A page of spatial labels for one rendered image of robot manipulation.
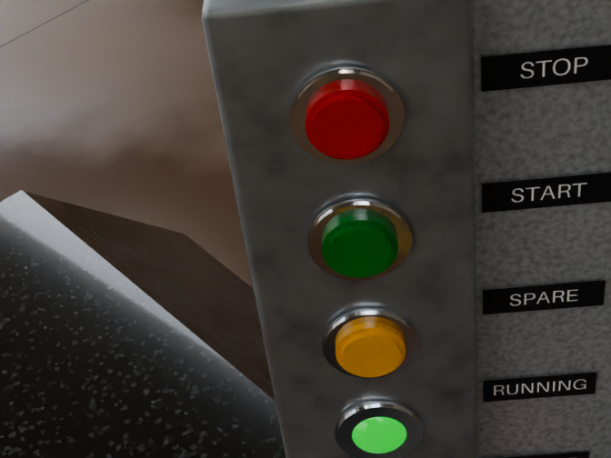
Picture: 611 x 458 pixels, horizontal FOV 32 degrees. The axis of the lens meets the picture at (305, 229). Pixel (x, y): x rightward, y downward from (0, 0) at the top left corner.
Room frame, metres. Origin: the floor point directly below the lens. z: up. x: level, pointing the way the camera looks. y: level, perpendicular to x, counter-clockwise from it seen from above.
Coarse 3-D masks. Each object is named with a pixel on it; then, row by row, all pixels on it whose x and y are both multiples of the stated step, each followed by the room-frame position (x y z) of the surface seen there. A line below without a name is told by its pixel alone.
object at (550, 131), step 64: (512, 0) 0.29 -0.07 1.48; (576, 0) 0.29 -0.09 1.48; (512, 128) 0.29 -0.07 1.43; (576, 128) 0.29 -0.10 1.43; (512, 256) 0.29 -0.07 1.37; (576, 256) 0.29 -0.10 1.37; (512, 320) 0.29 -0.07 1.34; (576, 320) 0.29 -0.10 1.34; (512, 448) 0.29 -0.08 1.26; (576, 448) 0.29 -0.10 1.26
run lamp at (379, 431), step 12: (372, 420) 0.28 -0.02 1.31; (384, 420) 0.28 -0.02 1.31; (360, 432) 0.28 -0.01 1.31; (372, 432) 0.27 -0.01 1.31; (384, 432) 0.27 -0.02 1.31; (396, 432) 0.27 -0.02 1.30; (360, 444) 0.28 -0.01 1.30; (372, 444) 0.27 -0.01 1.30; (384, 444) 0.27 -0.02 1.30; (396, 444) 0.27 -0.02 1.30
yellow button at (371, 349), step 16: (352, 336) 0.27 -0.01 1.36; (368, 336) 0.27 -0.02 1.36; (384, 336) 0.27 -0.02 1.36; (400, 336) 0.27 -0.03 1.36; (336, 352) 0.28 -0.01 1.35; (352, 352) 0.27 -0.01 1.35; (368, 352) 0.27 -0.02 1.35; (384, 352) 0.27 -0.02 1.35; (400, 352) 0.27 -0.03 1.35; (352, 368) 0.27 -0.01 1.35; (368, 368) 0.27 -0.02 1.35; (384, 368) 0.27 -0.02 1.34
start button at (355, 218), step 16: (336, 224) 0.28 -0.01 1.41; (352, 224) 0.27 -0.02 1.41; (368, 224) 0.27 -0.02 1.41; (384, 224) 0.27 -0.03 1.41; (336, 240) 0.27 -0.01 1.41; (352, 240) 0.27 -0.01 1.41; (368, 240) 0.27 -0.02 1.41; (384, 240) 0.27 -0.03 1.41; (336, 256) 0.27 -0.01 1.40; (352, 256) 0.27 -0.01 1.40; (368, 256) 0.27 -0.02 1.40; (384, 256) 0.27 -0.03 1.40; (336, 272) 0.28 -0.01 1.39; (352, 272) 0.27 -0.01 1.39; (368, 272) 0.27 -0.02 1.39
